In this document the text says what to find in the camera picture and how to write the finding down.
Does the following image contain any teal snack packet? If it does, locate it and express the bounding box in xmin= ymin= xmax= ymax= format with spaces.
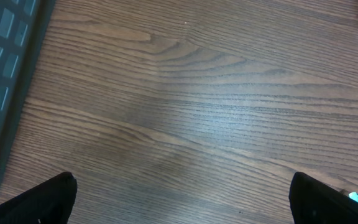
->
xmin=348 ymin=192 xmax=358 ymax=203

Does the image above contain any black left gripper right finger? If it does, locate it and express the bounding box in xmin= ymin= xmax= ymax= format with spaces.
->
xmin=289 ymin=172 xmax=358 ymax=224

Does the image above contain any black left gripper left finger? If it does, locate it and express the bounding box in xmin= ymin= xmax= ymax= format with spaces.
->
xmin=0 ymin=172 xmax=77 ymax=224

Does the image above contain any grey plastic mesh basket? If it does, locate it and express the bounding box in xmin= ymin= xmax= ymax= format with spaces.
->
xmin=0 ymin=0 xmax=55 ymax=186

